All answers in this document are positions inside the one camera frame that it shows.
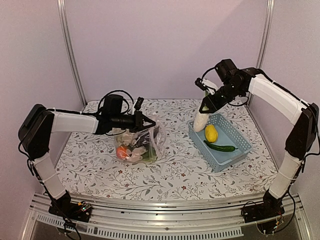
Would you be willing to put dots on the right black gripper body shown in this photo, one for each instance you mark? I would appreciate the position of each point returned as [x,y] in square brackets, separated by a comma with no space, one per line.
[217,95]

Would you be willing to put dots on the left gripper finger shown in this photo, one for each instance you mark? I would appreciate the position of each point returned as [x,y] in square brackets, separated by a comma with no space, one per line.
[145,120]
[143,127]

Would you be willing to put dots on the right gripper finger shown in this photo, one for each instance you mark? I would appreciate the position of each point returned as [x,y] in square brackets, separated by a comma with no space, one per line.
[204,108]
[210,108]

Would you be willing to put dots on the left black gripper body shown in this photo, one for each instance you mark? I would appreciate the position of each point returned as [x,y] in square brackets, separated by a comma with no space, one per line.
[119,123]

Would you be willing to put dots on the clear zip top bag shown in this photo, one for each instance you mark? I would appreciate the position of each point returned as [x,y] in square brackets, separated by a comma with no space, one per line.
[142,146]

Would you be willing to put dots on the green fake cucumber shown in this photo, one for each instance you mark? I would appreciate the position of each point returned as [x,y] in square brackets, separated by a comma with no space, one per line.
[220,148]

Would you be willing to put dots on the purple fake eggplant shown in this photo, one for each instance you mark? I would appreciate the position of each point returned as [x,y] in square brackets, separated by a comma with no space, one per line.
[145,137]

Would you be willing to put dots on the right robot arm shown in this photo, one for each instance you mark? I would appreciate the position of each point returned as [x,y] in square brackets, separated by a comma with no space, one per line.
[301,115]

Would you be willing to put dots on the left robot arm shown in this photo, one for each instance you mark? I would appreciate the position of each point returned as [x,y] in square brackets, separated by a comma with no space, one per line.
[37,130]

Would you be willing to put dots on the green fake lettuce leaf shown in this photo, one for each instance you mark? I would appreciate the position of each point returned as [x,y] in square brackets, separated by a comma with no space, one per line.
[149,156]

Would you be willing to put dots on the orange green fake fruit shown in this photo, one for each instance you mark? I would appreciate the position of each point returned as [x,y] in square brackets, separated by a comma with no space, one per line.
[121,152]

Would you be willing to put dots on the light blue plastic basket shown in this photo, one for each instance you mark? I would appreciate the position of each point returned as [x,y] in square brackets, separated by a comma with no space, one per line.
[228,135]

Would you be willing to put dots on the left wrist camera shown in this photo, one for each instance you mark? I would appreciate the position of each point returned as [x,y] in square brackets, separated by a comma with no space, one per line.
[137,104]

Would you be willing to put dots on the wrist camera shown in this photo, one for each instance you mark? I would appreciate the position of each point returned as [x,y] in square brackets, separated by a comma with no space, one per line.
[206,85]
[137,104]

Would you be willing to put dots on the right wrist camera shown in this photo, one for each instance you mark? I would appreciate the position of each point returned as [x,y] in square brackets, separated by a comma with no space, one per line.
[206,85]

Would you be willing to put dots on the right aluminium corner post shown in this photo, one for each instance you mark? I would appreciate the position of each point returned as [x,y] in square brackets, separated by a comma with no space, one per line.
[270,6]

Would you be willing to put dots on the aluminium corner post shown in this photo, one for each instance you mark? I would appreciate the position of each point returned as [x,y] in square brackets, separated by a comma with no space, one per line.
[61,6]
[270,6]

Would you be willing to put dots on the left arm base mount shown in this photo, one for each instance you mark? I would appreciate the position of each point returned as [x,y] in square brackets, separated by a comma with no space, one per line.
[80,211]

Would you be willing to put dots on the aluminium rail frame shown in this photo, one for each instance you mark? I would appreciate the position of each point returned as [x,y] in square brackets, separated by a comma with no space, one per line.
[206,219]

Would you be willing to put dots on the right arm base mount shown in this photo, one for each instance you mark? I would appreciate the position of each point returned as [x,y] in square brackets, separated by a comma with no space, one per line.
[252,212]

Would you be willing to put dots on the left aluminium corner post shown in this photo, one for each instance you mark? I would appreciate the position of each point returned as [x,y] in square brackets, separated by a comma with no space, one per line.
[61,6]

